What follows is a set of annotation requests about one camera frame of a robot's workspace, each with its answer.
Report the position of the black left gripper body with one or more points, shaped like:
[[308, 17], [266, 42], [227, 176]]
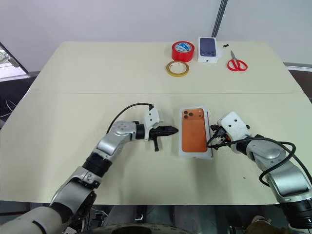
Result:
[[154, 132]]

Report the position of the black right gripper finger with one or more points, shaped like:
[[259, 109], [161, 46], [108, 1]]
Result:
[[215, 127]]

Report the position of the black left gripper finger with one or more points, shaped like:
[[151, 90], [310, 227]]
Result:
[[169, 128], [168, 133]]

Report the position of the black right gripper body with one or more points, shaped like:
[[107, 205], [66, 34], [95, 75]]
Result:
[[223, 134]]

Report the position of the orange smartphone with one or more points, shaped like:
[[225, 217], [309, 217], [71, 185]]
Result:
[[193, 131]]

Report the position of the orange phone box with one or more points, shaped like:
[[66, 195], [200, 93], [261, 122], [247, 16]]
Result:
[[195, 155]]

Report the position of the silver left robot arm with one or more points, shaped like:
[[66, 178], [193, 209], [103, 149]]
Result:
[[114, 142]]

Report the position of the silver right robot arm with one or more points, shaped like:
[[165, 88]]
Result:
[[282, 170]]

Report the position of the white box with blue phone print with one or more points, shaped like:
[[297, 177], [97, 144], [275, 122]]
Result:
[[207, 47]]

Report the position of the yellow tape roll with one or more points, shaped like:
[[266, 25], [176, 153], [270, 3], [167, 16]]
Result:
[[170, 72]]

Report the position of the red tape roll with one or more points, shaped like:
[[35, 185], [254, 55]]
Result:
[[182, 54]]

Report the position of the brown rounded shape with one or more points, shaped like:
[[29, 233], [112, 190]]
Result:
[[263, 225]]

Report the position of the pale grey robot torso shell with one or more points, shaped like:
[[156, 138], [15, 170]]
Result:
[[29, 223]]

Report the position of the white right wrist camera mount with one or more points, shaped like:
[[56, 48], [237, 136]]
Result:
[[235, 126]]

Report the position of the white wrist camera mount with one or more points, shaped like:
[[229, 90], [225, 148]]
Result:
[[153, 117], [235, 126]]

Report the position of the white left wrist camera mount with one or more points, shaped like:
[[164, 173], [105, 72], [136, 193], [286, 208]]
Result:
[[153, 117]]

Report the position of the black wall strip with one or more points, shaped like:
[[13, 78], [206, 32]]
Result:
[[219, 17]]

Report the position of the dark window frame bar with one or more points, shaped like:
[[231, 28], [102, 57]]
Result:
[[12, 59]]

